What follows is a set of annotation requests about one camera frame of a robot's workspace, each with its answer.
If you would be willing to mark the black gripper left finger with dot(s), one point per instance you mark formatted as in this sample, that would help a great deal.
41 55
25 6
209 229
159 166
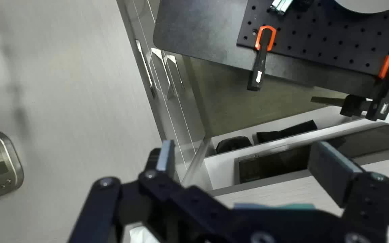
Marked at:
165 156

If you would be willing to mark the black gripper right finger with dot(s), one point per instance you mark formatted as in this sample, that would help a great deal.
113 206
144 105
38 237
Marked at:
334 170

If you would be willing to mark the built-in microwave oven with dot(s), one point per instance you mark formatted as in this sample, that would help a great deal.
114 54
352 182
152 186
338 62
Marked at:
280 162

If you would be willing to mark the black item on shelf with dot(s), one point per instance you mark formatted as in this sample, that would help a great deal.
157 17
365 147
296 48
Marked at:
284 132

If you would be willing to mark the black workbench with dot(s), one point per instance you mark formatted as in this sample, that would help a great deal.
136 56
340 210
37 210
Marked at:
199 31

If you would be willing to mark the black pegboard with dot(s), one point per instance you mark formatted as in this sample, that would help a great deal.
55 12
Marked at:
330 31

